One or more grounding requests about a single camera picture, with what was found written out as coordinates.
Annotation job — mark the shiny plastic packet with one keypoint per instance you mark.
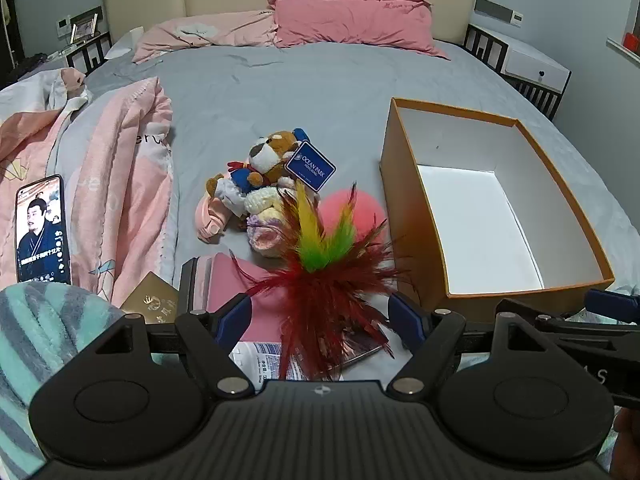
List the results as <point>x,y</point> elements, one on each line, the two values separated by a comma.
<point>357,346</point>

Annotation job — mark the brown plush dog toy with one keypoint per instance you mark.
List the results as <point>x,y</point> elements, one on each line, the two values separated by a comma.
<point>265,157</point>

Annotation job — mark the orange cardboard box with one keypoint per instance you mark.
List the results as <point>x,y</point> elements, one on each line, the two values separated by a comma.
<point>500,210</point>

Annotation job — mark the blue hang tag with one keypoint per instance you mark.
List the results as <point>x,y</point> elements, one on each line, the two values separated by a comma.
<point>311,165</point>

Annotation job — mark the gold card box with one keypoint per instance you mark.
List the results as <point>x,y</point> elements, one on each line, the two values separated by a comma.
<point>150,300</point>

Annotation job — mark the white yellow crochet toy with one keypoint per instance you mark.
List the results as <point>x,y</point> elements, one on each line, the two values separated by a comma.
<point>267,215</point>

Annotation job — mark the smartphone with lit screen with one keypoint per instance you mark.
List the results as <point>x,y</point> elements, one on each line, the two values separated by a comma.
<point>41,230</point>

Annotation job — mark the pink plush toy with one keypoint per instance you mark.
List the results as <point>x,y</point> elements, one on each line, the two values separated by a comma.
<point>212,217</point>

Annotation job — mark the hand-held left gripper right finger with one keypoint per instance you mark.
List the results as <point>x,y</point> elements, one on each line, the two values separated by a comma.
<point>404,321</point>

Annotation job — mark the photo frame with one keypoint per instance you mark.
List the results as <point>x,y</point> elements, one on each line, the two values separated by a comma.
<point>83,27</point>

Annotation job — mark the dark pink pillow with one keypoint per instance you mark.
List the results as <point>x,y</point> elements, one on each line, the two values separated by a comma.
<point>350,20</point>

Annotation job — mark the pink plush ball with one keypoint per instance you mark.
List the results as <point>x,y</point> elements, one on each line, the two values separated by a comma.
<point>367,210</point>

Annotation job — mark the light pink pillow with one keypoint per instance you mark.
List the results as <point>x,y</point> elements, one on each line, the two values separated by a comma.
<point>210,32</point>

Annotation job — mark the pink white quilt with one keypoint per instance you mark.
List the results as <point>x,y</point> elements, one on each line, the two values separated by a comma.
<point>120,185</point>

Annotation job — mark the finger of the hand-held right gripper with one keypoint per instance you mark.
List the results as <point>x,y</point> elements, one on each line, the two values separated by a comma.
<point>580,327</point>
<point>612,304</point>

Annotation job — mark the black white nightstand with drawer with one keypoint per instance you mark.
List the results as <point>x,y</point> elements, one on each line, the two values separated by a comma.
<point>530,62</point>

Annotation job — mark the white blue tissue packet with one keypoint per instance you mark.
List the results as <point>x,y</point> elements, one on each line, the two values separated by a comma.
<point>260,357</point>

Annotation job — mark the red object on sill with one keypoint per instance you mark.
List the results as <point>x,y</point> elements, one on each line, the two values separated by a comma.
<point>632,42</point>

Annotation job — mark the red feather shuttlecock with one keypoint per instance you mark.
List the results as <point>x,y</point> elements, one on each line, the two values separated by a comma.
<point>325,280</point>

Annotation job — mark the pink notebook black spine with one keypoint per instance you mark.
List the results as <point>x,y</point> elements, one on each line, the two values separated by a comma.
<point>235,285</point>

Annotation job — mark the black white nightstand with frame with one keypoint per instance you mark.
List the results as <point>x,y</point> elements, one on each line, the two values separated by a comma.
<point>90,55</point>

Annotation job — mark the grey bed with cream headboard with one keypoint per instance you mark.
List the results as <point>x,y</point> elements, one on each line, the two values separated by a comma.
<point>320,85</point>

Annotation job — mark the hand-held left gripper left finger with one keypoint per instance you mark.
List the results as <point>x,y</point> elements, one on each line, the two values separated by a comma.
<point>234,321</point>

